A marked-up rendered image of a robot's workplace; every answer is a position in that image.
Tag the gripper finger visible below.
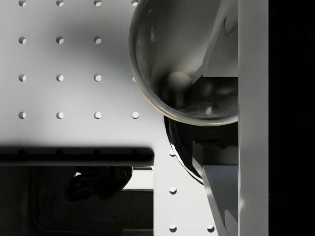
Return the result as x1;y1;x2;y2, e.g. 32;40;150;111
193;140;239;236
193;0;239;99

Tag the yellow mug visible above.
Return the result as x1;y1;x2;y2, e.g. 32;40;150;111
127;0;239;127

